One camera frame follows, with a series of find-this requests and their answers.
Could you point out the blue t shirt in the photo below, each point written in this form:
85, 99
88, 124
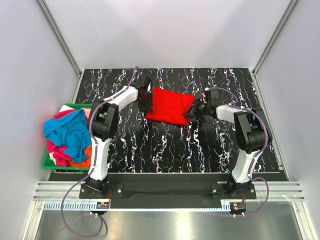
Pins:
67, 130

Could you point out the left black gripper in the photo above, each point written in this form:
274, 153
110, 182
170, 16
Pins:
148, 106

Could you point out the aluminium frame post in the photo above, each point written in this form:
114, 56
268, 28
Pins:
276, 34
58, 35

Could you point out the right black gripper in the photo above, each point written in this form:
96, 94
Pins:
193, 112

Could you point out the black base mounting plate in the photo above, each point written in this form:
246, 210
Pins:
154, 199

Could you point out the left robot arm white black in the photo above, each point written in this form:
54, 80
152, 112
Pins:
103, 125

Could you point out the left aluminium frame post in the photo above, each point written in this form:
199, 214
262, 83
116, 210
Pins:
58, 35

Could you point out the green plastic basket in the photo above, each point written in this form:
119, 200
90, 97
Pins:
65, 160

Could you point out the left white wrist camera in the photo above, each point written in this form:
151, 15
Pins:
149, 87

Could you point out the white t shirt in basket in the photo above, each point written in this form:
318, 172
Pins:
67, 108

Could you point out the right aluminium frame post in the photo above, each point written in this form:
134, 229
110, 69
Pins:
276, 34

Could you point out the white slotted cable duct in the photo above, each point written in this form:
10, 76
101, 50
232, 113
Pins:
103, 206

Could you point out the red t shirt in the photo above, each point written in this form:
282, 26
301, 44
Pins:
170, 106

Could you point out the aluminium front rail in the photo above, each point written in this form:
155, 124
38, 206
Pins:
278, 190

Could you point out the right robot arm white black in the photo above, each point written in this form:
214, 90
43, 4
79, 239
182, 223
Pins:
252, 136

